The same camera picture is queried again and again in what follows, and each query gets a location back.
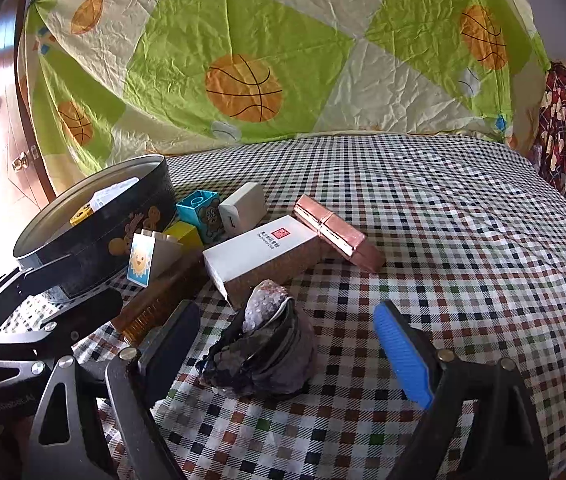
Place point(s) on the yellow car toy block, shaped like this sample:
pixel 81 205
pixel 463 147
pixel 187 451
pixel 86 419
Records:
pixel 81 214

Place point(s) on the teal bear toy block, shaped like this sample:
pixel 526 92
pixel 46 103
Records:
pixel 201 209

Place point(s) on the white usb charger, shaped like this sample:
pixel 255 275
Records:
pixel 243 209

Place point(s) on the clear plastic case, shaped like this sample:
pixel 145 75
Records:
pixel 105 195

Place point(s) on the checkered tablecloth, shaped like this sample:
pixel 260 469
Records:
pixel 475 248

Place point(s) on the sun picture toy block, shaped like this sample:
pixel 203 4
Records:
pixel 151 254

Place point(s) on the brown wooden brush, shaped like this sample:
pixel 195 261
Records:
pixel 152 306

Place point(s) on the brown wooden door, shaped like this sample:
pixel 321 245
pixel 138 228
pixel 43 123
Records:
pixel 16 128

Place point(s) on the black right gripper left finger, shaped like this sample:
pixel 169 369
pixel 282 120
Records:
pixel 67 440

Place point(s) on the dark pouch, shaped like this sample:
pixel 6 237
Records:
pixel 268 348

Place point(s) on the green basketball pattern sheet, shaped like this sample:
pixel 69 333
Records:
pixel 106 80

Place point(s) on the yellow toy cube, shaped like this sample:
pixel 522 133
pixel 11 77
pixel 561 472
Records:
pixel 186 235

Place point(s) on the rose gold lighter case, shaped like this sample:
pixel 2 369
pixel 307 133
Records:
pixel 347 240

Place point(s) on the brass door knob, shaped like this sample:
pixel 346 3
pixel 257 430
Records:
pixel 21 162

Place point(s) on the white cork rectangular box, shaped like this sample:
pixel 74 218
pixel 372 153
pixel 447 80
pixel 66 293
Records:
pixel 279 251

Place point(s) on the black round cookie tin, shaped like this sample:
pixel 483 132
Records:
pixel 100 244

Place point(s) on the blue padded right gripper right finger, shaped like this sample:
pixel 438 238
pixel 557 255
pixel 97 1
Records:
pixel 504 440

